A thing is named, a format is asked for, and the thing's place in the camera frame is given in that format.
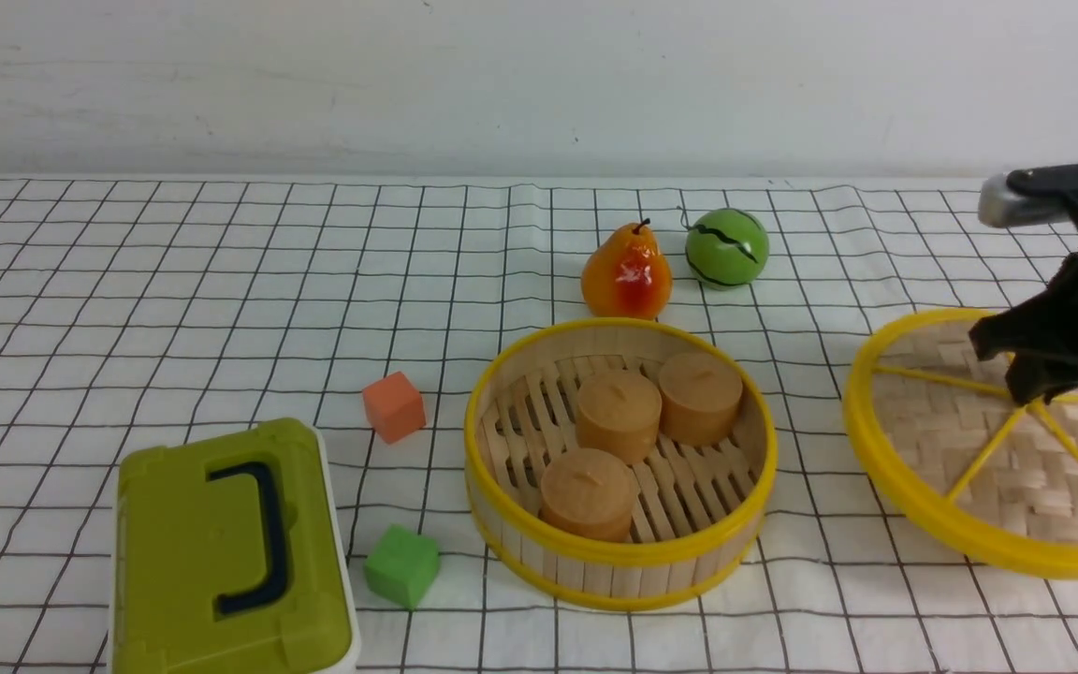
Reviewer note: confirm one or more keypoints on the yellow rimmed bamboo steamer lid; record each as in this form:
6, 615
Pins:
940, 436

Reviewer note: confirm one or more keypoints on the yellow rimmed bamboo steamer basket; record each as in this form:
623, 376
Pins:
698, 510

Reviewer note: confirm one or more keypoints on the green toy watermelon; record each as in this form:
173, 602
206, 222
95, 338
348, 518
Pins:
727, 248

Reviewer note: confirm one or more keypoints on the brown bun back right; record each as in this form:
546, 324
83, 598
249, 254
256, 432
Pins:
701, 394

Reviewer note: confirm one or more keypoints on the brown bun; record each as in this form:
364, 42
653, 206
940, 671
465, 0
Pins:
619, 412
589, 493
701, 394

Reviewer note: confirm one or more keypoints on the orange toy pear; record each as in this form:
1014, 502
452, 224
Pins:
628, 276

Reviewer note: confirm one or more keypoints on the brown bun back left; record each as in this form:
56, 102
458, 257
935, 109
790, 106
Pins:
619, 412

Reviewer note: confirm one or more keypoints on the brown bun front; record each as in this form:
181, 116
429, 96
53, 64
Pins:
589, 493

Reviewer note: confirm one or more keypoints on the orange foam cube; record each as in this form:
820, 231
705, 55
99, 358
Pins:
394, 407

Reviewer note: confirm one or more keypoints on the green foam cube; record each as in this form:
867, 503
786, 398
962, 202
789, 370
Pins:
402, 566

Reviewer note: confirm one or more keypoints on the green lidded white box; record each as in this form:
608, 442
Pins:
228, 558

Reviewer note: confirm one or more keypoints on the white grid tablecloth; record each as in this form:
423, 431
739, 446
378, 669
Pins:
144, 312

